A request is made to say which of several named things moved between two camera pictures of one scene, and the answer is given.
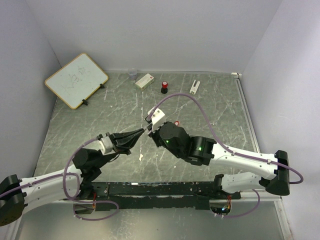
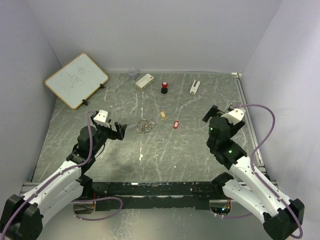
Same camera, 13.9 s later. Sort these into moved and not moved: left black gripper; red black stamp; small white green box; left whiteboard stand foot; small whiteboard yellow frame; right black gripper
Moved: right black gripper; left black gripper
Not moved: red black stamp; small whiteboard yellow frame; small white green box; left whiteboard stand foot
